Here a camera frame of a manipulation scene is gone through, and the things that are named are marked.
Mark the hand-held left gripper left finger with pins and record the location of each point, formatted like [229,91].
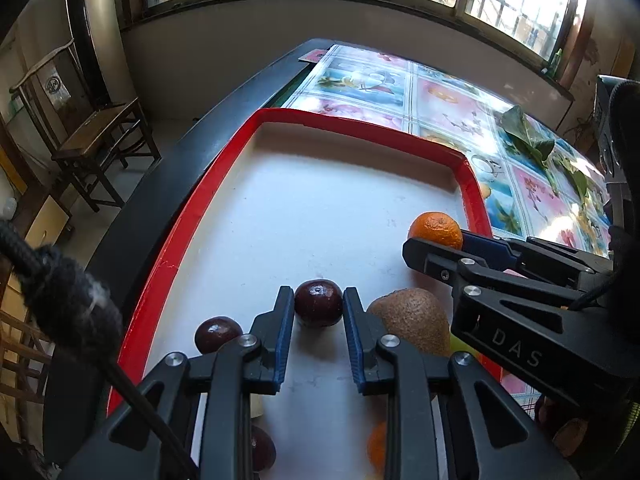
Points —
[285,340]

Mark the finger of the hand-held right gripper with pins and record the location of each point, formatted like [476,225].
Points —
[487,247]
[515,325]

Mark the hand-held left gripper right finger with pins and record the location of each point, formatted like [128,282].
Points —
[352,345]

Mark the dark red cherry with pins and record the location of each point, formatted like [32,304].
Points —
[217,335]
[318,302]

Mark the orange mandarin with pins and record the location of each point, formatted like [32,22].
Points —
[377,449]
[434,229]

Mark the green grape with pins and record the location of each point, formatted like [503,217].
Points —
[460,346]

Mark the brown kiwi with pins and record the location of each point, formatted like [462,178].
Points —
[412,317]

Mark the red rimmed white tray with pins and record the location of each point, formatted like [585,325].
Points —
[310,200]

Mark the green leaf sprig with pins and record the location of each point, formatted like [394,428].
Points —
[575,180]

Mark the wrinkled red jujube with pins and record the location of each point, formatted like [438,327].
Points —
[546,411]

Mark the large green leaf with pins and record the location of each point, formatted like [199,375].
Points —
[527,140]

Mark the small red jujube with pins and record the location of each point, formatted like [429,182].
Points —
[263,447]

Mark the green bottle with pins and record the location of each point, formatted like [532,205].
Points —
[556,62]

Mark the wooden chair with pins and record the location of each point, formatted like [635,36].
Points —
[95,145]

